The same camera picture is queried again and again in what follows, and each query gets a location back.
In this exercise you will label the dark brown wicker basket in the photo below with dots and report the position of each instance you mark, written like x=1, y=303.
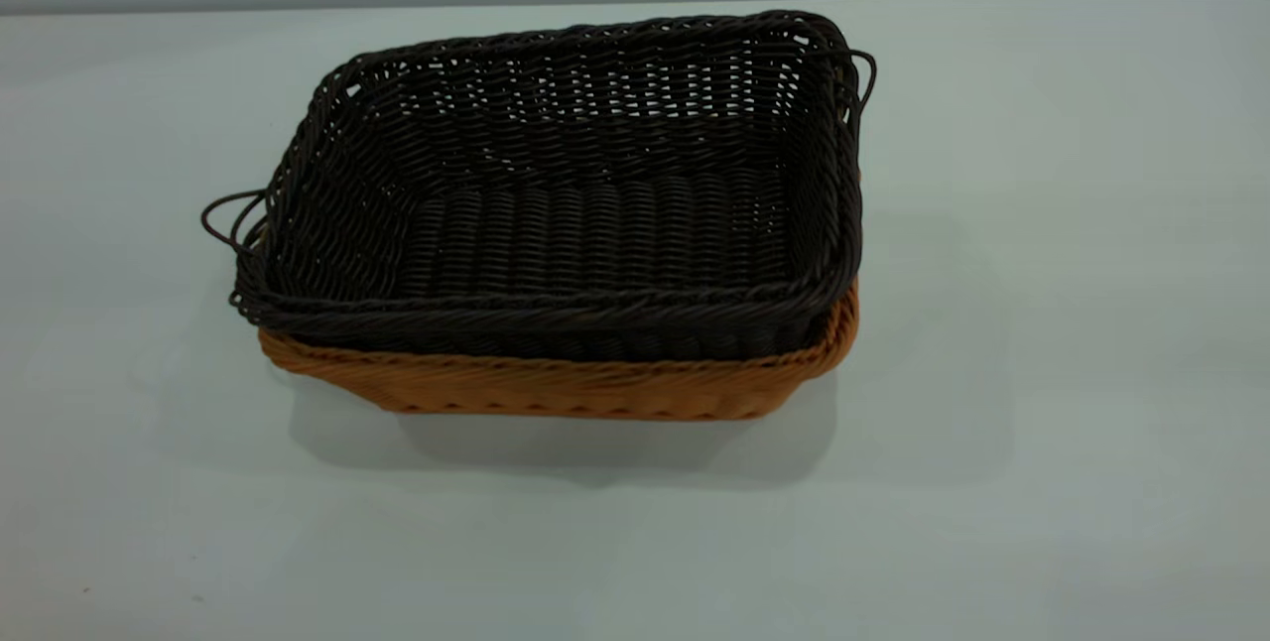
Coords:
x=595, y=224

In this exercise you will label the orange wicker basket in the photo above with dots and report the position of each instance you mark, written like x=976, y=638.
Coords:
x=556, y=388

